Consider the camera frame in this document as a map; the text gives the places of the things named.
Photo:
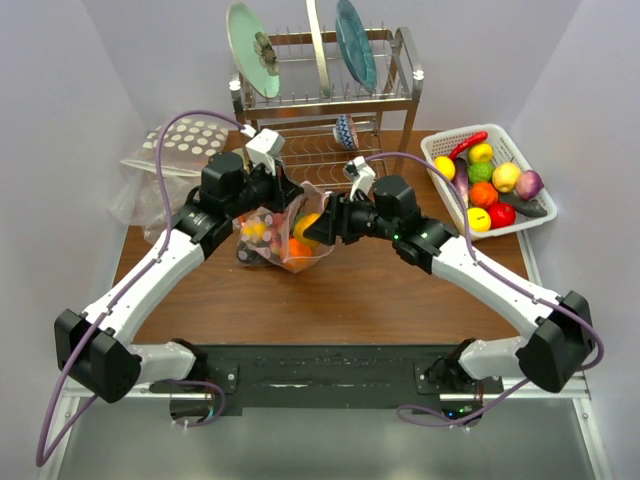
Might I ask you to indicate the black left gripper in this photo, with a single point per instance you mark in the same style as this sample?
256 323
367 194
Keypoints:
283 190

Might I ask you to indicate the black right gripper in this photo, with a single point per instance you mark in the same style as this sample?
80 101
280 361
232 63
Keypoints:
336 220

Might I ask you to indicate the orange fruit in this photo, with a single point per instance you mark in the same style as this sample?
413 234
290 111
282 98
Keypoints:
299 255

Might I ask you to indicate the clear polka dot zip bag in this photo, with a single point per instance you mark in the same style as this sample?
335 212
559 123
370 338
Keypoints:
298 215

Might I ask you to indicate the yellow apple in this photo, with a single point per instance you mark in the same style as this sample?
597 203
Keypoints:
253 231

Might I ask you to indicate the dark purple plum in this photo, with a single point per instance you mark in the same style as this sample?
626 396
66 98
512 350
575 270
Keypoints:
253 256

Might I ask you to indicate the red chili pepper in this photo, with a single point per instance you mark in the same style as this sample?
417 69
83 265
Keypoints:
468 143

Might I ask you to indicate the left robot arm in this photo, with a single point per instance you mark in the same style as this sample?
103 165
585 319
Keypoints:
95 347

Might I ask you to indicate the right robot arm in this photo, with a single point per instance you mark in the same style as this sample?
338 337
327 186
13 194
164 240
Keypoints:
553 337

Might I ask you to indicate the cream mug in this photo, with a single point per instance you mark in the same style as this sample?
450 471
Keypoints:
241 152

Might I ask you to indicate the pile of plastic bags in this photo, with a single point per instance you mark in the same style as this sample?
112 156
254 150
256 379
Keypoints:
163 170

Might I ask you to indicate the blue patterned bowl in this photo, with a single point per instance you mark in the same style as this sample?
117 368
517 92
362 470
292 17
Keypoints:
345 134

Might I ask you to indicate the steel dish rack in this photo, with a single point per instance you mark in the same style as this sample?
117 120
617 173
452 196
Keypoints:
306 109

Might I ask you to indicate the mint green floral plate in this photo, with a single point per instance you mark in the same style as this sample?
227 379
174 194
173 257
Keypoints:
253 52

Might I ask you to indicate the purple eggplant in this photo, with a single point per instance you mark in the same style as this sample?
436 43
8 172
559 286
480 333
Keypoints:
461 179

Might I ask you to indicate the beige plate edge-on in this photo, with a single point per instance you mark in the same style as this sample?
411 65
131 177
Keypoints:
318 45

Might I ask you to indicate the orange mini pumpkin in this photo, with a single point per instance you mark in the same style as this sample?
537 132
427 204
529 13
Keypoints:
483 195

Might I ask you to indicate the green custard apple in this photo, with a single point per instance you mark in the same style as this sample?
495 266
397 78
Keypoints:
480 172

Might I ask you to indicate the red apple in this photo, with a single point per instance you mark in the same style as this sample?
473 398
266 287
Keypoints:
501 215

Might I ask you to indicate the teal plate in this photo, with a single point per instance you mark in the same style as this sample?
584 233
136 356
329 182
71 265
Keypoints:
354 46

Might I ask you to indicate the pale yellow fruit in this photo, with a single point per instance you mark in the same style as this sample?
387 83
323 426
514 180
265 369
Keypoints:
505 177

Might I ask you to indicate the red onion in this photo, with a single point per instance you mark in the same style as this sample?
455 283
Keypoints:
528 185

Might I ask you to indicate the dark grey avocado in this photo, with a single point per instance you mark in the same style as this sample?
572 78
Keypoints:
528 208

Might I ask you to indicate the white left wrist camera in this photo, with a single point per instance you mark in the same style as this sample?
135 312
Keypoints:
264 148

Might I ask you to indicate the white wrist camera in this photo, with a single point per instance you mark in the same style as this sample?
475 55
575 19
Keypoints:
264 148
361 175

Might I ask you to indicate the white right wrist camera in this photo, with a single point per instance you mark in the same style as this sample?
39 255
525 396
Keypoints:
361 175

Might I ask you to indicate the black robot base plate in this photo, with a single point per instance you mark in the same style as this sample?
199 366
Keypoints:
338 377

